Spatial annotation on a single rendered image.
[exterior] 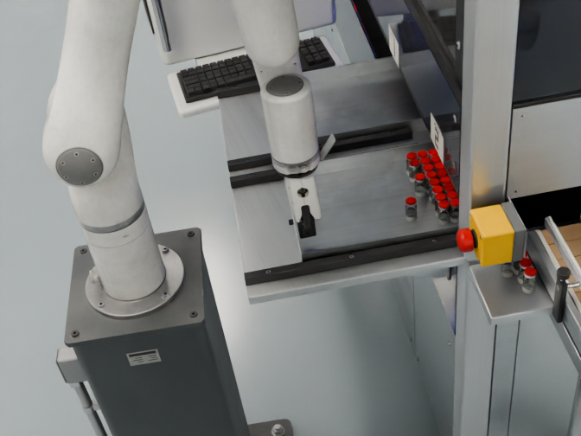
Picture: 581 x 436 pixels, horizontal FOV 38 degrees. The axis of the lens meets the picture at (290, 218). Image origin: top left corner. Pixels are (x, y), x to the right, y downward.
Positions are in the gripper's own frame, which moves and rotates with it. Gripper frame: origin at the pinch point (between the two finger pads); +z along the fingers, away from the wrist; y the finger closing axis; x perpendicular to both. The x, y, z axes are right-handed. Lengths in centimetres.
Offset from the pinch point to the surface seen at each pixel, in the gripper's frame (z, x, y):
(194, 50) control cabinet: 9, 18, 87
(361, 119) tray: 4.3, -17.9, 35.7
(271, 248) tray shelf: 4.3, 7.3, 0.6
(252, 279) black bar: 2.8, 11.6, -8.1
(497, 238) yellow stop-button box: -9.6, -28.9, -21.7
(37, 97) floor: 91, 97, 216
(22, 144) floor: 91, 101, 181
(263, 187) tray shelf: 4.4, 6.5, 19.1
